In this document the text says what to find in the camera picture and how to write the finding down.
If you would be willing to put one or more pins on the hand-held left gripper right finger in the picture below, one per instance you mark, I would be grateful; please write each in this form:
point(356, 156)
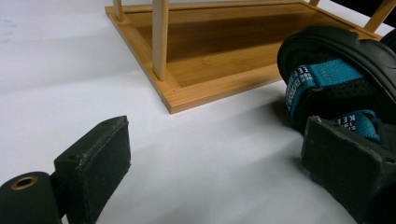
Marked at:
point(348, 168)

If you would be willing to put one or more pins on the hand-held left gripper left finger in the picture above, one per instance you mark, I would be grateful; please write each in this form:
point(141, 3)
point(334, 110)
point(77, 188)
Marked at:
point(99, 161)

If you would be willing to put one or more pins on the wooden shoe rack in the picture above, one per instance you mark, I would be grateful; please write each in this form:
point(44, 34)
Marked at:
point(218, 87)

